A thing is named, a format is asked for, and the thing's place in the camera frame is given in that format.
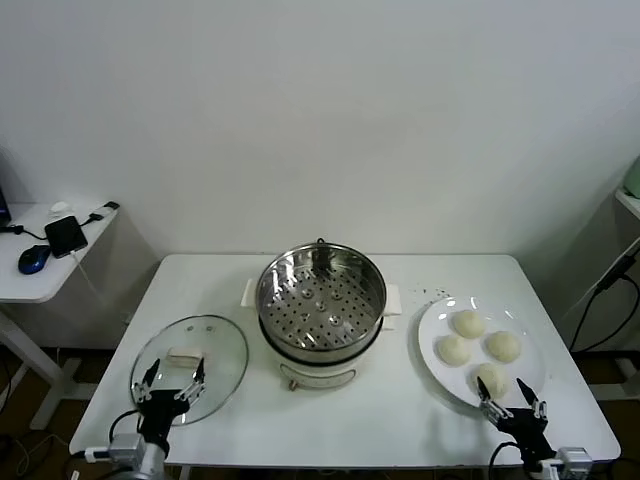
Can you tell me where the white charging cable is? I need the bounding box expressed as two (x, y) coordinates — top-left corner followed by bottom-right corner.
(69, 249), (109, 309)

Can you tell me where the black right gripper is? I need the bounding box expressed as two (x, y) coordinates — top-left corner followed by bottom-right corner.
(474, 375), (557, 464)

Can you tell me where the dark laptop screen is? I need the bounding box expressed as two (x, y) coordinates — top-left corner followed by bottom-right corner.
(0, 147), (12, 227)

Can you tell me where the white shelf board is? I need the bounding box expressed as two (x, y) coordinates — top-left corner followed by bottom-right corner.
(613, 187), (640, 221)

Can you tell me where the black smartphone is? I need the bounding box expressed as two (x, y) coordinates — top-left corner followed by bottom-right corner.
(43, 215), (89, 260)

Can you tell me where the black white usb adapter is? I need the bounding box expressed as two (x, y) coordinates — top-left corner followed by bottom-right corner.
(79, 200), (120, 227)

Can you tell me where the white steamed baozi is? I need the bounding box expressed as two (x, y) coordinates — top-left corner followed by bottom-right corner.
(435, 334), (472, 366)
(469, 363), (509, 401)
(452, 309), (486, 340)
(483, 330), (522, 364)

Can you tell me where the white round plate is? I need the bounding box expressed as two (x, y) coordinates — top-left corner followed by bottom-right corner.
(416, 295), (546, 412)

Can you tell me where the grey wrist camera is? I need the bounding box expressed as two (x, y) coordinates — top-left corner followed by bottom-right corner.
(537, 446), (595, 479)
(83, 433), (146, 464)

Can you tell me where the black power adapter cable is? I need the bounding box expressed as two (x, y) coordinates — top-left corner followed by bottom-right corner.
(569, 249), (640, 354)

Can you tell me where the black usb cable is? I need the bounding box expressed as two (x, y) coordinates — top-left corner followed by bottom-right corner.
(0, 224), (47, 242)

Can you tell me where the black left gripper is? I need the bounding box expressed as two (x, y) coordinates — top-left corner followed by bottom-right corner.
(130, 358), (208, 447)

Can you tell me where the pale green container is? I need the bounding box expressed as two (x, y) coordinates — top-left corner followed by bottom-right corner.
(625, 154), (640, 199)

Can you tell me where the stainless steel steamer basket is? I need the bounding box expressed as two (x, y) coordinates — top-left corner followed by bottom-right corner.
(241, 243), (404, 364)

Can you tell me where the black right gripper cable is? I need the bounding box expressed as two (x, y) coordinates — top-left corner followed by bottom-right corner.
(488, 440), (524, 480)

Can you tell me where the white side table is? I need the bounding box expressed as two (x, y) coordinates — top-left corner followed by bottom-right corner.
(0, 201), (121, 431)

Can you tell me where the pale floor cable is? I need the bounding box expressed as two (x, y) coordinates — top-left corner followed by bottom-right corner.
(14, 432), (69, 476)

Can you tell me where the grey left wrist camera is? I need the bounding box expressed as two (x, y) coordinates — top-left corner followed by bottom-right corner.
(83, 433), (146, 464)

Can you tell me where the round glass pot lid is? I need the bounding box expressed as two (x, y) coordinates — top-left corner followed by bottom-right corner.
(129, 313), (250, 427)

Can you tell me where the blue computer mouse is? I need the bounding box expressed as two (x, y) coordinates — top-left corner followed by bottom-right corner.
(17, 244), (52, 275)

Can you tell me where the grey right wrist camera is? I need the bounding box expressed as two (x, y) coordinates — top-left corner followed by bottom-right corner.
(537, 446), (595, 479)

